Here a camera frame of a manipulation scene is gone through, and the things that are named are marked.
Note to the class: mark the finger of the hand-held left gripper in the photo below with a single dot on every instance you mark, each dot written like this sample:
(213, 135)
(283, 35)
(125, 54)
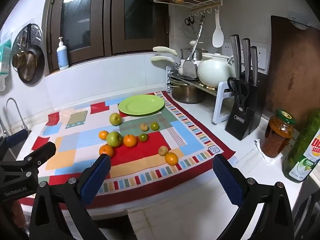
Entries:
(17, 136)
(42, 152)

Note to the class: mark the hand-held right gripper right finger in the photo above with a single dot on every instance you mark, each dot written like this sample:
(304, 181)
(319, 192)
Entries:
(228, 180)

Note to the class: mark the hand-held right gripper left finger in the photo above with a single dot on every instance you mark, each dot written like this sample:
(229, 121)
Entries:
(96, 177)

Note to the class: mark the orange tangerine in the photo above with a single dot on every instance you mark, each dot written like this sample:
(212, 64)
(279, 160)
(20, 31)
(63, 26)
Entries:
(103, 135)
(171, 158)
(106, 151)
(130, 141)

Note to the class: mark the large green apple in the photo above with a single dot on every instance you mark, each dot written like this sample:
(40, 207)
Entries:
(114, 139)

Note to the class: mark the small brown round fruit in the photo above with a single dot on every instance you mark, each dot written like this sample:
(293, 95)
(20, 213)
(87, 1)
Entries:
(163, 150)
(144, 127)

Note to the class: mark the green plate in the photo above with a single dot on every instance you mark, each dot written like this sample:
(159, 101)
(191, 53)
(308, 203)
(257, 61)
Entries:
(141, 104)

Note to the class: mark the curved metal faucet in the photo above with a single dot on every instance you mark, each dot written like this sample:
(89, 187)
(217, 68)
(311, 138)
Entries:
(12, 98)

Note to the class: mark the white paper towel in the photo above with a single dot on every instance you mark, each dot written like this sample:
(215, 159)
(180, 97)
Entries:
(260, 145)

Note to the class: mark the colourful patchwork cloth mat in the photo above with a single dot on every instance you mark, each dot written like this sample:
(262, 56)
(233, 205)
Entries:
(140, 157)

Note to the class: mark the black knife block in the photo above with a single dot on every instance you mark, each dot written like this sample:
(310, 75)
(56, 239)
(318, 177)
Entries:
(246, 121)

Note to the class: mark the small green apple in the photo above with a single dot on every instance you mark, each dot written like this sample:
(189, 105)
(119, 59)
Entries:
(115, 119)

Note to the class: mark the small green lime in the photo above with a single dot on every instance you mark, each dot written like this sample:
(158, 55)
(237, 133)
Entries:
(143, 137)
(154, 126)

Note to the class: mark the glass jar of chili sauce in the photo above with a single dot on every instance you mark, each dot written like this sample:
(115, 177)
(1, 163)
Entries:
(277, 135)

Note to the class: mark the brass mesh strainer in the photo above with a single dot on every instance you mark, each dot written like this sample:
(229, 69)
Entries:
(22, 61)

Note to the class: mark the green dish soap bottle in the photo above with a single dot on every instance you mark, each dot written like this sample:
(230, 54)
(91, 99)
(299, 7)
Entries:
(300, 155)

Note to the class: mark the black frying pan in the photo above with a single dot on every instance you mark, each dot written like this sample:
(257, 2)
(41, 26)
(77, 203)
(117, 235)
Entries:
(40, 60)

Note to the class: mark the white kitchen shelf rack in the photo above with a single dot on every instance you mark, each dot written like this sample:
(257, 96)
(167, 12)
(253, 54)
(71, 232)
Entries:
(220, 100)

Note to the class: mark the black kitchen scissors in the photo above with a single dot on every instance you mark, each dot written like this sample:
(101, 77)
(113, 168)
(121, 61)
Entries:
(240, 97)

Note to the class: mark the white blue pump bottle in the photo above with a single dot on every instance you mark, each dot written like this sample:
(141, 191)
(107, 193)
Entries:
(62, 56)

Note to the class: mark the steel stockpot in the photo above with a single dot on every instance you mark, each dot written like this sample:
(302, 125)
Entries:
(186, 93)

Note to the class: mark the hanging frying pans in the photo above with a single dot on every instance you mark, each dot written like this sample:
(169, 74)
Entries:
(35, 33)

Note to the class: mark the white ceramic teapot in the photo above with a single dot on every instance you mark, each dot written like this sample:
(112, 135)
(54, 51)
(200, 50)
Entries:
(215, 72)

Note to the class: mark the steel ladle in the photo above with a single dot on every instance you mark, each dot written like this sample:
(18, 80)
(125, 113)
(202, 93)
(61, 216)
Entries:
(189, 68)

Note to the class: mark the large brown wooden cutting board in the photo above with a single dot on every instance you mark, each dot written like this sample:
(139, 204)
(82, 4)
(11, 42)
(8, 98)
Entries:
(292, 67)

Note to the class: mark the steel pot with lid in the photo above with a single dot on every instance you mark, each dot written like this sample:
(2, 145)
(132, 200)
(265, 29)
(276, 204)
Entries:
(192, 54)

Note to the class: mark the white rice paddle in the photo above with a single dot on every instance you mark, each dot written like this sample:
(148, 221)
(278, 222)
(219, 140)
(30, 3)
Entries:
(217, 38)

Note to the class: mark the black hanging scissors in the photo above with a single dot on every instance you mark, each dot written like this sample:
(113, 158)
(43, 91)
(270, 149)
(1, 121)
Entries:
(190, 20)

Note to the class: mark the teal wall-hung packet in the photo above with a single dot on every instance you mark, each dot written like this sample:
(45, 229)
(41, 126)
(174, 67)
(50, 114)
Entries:
(5, 62)

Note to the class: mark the white wall power outlet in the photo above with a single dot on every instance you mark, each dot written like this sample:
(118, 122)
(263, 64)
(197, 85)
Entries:
(227, 49)
(261, 56)

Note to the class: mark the dark wooden window frame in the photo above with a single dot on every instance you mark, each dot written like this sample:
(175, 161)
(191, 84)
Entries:
(107, 30)

